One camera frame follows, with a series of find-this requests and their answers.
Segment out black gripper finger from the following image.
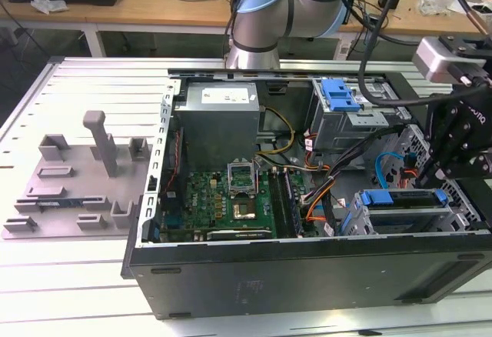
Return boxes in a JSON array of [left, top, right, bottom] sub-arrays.
[[417, 109, 468, 186], [441, 136, 492, 181]]

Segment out hard disk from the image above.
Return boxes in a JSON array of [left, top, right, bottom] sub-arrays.
[[341, 189, 458, 235]]

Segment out grey metal disk bay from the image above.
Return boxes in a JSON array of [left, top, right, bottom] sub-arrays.
[[340, 189, 481, 236]]

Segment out white box black insert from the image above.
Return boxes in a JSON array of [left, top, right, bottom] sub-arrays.
[[467, 1, 492, 22]]

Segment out grey metal drive cage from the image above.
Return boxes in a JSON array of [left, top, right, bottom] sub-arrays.
[[308, 77, 411, 154]]

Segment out clear plastic bag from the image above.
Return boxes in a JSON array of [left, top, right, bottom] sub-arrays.
[[418, 0, 454, 17]]

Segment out blue drive cage latch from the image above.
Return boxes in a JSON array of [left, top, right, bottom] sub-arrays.
[[321, 78, 364, 114]]

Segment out RAM stick blue label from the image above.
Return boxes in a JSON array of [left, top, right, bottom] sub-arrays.
[[284, 168, 304, 238]]

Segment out black RAM slot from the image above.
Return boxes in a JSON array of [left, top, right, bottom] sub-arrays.
[[268, 167, 281, 238], [276, 167, 290, 238]]

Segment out metal socket cover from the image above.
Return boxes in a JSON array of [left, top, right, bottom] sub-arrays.
[[226, 158, 258, 199]]

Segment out CPU socket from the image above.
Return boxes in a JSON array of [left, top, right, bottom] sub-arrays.
[[229, 197, 258, 222]]

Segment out black open PC case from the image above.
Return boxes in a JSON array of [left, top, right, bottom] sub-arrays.
[[120, 68, 492, 321]]

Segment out black graphics card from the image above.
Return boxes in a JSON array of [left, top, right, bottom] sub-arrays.
[[206, 228, 273, 243]]

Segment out grey power supply unit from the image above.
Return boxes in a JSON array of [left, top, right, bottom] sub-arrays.
[[175, 82, 262, 161]]

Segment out green motherboard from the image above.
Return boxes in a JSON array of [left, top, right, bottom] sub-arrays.
[[184, 166, 322, 240]]

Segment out wooden desk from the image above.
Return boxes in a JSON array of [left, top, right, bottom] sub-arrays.
[[0, 0, 492, 59]]

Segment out grey parts rack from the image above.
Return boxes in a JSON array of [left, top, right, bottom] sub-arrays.
[[2, 109, 155, 241]]

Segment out dark RAM stick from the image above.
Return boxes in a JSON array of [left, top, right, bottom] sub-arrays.
[[37, 198, 85, 208]]

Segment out crumpled clear plastic wrap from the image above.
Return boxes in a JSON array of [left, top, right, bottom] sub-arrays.
[[29, 0, 69, 15]]

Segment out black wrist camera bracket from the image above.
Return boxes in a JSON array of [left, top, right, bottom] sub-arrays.
[[437, 33, 492, 84]]

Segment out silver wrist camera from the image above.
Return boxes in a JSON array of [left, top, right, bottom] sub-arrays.
[[412, 35, 457, 83]]

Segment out orange data wire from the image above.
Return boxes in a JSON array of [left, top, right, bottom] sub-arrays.
[[387, 152, 419, 190]]

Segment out black cable bundle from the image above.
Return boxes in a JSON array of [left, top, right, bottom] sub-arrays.
[[325, 127, 404, 184]]

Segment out black braided camera cable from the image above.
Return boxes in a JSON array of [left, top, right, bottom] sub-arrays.
[[437, 0, 492, 40]]

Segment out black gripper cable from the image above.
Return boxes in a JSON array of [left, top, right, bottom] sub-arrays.
[[357, 0, 437, 108]]

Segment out orange and black wire bundle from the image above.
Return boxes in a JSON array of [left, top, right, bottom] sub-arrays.
[[301, 175, 341, 222]]

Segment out yellow power wire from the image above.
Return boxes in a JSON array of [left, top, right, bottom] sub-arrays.
[[256, 105, 297, 158]]

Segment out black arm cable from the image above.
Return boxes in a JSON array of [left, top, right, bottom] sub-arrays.
[[224, 0, 258, 61]]

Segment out thin red fan wire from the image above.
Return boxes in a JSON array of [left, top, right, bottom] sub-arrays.
[[168, 128, 181, 195]]

